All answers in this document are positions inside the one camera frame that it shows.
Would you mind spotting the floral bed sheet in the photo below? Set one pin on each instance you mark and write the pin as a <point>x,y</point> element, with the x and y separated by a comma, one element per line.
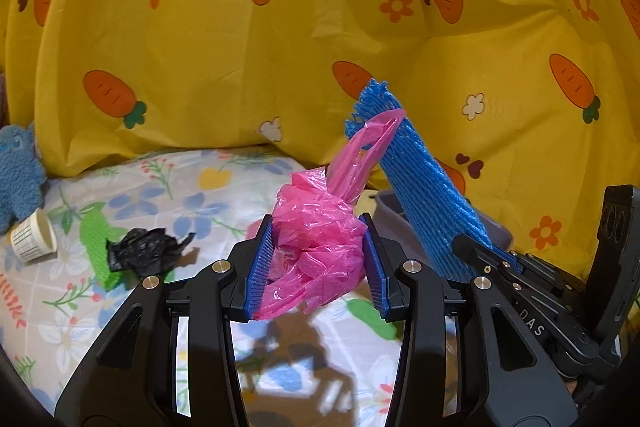
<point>333,367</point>

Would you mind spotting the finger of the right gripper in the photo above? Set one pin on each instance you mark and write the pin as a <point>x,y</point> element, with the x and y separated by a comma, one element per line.
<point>504,260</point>
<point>475,255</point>

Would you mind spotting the blue foam net sleeve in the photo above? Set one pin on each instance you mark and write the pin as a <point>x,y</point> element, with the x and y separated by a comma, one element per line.
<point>435,208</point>

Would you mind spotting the yellow carrot print curtain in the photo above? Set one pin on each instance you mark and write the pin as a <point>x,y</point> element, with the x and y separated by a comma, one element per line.
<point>542,94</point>

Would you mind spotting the blue plush monster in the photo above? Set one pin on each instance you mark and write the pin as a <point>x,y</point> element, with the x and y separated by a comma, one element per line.
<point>22,175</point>

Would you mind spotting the green foam net sleeve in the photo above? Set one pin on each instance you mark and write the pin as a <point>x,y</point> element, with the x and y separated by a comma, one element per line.
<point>100,246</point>

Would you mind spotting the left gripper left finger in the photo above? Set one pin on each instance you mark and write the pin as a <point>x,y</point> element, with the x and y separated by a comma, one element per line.
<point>166,357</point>

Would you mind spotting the grey plastic trash bin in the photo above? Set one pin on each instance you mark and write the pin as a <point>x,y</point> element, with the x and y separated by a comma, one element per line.
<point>392,223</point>

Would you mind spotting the small green grid paper cup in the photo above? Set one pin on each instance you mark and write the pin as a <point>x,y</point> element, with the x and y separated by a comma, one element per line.
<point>34,238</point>

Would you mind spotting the black plastic bag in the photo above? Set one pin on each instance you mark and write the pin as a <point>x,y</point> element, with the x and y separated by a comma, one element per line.
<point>146,252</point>

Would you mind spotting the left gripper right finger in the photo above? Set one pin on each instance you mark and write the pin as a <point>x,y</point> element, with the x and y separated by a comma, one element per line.
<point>466,357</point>

